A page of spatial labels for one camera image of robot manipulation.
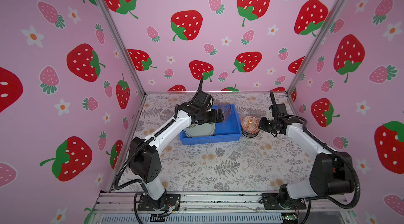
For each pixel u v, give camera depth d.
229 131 1.01
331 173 0.43
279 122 0.65
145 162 0.45
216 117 0.74
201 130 0.94
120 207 0.73
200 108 0.62
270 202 0.73
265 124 0.79
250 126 0.93
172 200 0.75
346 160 0.41
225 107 1.01
